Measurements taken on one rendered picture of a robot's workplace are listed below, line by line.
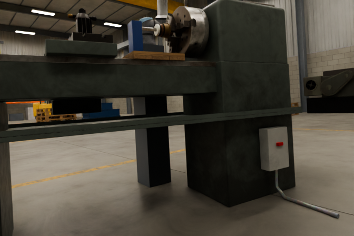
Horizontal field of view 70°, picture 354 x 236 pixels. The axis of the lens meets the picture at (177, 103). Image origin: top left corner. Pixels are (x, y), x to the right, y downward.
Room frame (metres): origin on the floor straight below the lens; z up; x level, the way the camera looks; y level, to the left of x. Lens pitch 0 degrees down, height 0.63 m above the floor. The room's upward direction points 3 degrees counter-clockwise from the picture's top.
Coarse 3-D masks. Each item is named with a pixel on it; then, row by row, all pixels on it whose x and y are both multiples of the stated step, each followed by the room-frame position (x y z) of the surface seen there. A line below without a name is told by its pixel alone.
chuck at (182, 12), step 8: (176, 8) 1.62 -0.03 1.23; (184, 8) 1.54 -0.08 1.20; (192, 8) 1.55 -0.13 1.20; (176, 16) 1.63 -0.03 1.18; (184, 16) 1.55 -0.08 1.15; (192, 16) 1.49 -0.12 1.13; (200, 16) 1.52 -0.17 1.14; (200, 24) 1.51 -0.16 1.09; (184, 32) 1.55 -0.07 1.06; (192, 32) 1.49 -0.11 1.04; (200, 32) 1.51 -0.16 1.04; (184, 40) 1.56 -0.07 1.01; (192, 40) 1.51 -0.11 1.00; (200, 40) 1.53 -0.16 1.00; (184, 48) 1.56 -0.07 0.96; (192, 48) 1.55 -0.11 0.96; (192, 56) 1.64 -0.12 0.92
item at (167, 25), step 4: (160, 24) 1.53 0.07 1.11; (164, 24) 1.53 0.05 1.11; (168, 24) 1.55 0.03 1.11; (160, 28) 1.52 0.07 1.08; (164, 28) 1.53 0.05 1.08; (168, 28) 1.53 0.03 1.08; (160, 32) 1.52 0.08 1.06; (164, 32) 1.53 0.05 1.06; (168, 32) 1.54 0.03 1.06; (160, 36) 1.56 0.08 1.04; (164, 36) 1.55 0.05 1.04; (168, 36) 1.56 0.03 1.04
